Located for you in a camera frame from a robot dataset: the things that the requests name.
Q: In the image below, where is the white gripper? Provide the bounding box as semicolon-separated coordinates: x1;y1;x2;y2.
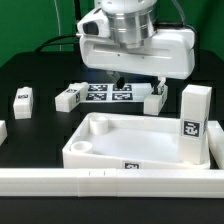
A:
80;28;195;95

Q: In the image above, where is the white desk top tray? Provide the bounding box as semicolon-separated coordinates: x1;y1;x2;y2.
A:
62;113;210;169

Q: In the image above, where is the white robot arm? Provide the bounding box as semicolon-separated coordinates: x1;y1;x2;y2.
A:
77;0;196;88

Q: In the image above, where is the white right fence bar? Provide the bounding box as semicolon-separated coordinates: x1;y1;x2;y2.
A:
208;121;224;170

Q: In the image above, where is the white fence bar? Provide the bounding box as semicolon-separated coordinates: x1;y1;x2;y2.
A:
208;121;224;170
0;168;224;198

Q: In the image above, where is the white left fence block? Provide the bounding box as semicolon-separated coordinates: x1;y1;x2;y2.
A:
0;120;7;146

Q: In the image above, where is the white front fence bar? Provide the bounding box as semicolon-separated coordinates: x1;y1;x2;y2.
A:
0;168;224;198

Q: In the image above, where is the white marker base plate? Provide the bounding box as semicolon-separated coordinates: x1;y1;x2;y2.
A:
82;83;153;103

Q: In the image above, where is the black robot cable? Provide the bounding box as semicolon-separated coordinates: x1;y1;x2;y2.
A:
34;0;184;54

